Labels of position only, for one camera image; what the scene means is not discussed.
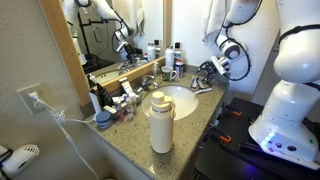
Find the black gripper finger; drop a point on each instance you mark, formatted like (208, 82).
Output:
(209, 79)
(200, 72)

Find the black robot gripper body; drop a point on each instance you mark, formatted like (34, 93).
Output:
(209, 68)

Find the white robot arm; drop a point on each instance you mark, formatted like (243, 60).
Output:
(241, 29)

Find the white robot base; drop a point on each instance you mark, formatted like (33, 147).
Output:
(279, 130)

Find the chrome sink faucet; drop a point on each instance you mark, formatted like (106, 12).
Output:
(147, 81)

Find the red blue spray can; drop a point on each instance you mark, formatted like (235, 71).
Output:
(179, 69)

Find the dark capped toiletry bottle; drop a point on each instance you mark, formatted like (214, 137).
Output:
(177, 51)

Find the white green coffee mug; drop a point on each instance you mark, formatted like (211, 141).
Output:
(168, 73)

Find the white lotion bottle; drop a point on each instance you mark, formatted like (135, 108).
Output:
(169, 56)

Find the orange black clamp upper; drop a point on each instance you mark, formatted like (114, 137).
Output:
(230, 110)

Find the orange black clamp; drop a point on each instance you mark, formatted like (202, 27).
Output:
(230, 110)
(219, 134)

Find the clear soap dispenser bottle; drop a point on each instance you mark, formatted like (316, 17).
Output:
(156, 71)

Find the orange black clamp lower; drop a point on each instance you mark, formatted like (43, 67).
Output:
(219, 134)

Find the cream insulated water bottle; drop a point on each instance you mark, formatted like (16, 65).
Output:
(161, 116)

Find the white hanging towel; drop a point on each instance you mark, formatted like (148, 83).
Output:
(213, 18)

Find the white toothpaste tube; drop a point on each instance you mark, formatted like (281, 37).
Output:
(126, 85)

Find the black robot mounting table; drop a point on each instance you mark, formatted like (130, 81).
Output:
(242, 158)

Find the small clear vial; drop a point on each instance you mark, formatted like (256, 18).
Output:
(130, 109)

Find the black toiletry bottle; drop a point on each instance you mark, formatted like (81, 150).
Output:
(104, 97)

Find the blue round container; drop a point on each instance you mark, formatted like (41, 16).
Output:
(104, 119)

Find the white slim bottle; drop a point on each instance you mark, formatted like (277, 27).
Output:
(95, 102)

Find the wall power outlet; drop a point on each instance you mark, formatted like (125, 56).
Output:
(29, 95)

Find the white wall hair dryer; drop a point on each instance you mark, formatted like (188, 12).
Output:
(13, 162)

